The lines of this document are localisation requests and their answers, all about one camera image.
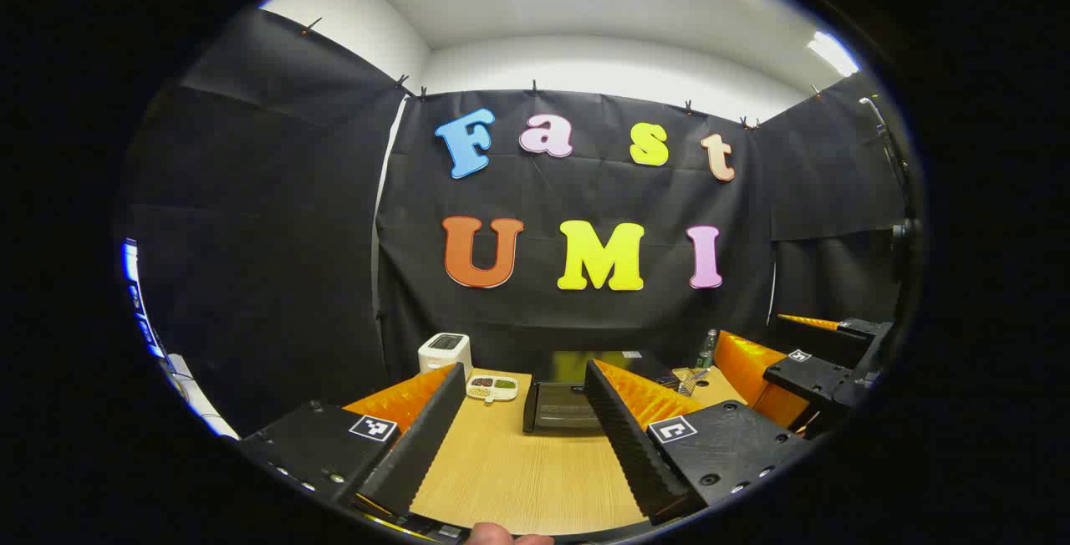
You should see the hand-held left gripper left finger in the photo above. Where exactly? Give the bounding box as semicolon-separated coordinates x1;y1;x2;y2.
238;363;467;518

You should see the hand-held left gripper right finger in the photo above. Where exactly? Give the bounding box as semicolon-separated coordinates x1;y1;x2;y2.
583;359;818;527

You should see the black electric oven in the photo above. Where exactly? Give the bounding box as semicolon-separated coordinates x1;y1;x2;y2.
522;350;682;435

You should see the white divided dish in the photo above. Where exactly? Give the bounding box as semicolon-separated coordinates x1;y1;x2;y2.
466;374;519;404

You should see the white toaster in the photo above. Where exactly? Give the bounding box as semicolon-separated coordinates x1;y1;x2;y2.
418;333;473;380

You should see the black metal stand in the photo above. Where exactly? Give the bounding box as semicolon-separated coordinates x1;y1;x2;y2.
859;96;922;278

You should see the white and blue panel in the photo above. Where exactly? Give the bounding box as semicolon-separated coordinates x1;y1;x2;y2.
121;237;240;440

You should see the black backdrop cloth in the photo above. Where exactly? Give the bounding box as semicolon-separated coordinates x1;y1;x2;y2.
117;6;920;437

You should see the small ceiling light panel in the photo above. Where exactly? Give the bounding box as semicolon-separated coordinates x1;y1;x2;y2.
807;31;860;78

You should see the row of black cloth clips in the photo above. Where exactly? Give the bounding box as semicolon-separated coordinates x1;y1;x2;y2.
301;17;824;130

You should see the metal wire basket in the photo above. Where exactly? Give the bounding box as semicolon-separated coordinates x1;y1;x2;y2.
671;367;711;397

